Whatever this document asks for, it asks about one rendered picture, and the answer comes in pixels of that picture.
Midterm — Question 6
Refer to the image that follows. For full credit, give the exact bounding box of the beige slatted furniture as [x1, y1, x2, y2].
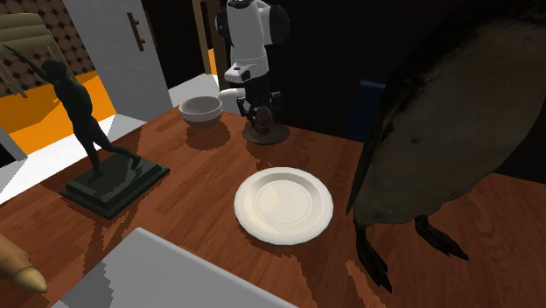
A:
[0, 11, 66, 100]

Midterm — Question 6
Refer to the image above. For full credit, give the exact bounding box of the dark blue ribbed radiator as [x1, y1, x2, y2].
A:
[344, 78, 388, 143]

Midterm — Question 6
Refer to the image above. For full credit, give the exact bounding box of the white door with brown handle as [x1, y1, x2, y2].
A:
[62, 0, 174, 123]

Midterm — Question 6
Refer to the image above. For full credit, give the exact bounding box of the grey flat box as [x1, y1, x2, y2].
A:
[50, 227, 299, 308]

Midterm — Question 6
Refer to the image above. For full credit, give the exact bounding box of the large dark penguin figure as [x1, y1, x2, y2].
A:
[346, 0, 546, 295]

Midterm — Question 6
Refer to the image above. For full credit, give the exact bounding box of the brown figure on round base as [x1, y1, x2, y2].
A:
[241, 106, 291, 146]

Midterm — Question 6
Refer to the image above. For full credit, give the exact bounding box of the white bowl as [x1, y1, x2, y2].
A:
[178, 94, 224, 130]

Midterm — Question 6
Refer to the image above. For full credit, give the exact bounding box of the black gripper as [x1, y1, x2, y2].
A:
[236, 76, 283, 119]

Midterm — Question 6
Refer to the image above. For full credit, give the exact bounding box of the white plate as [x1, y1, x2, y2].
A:
[233, 166, 335, 247]

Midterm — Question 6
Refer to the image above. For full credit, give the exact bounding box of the dark statue on square base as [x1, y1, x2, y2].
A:
[1, 44, 172, 221]

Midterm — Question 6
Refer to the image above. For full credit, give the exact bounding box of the golden pointed object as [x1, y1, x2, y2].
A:
[0, 233, 49, 296]

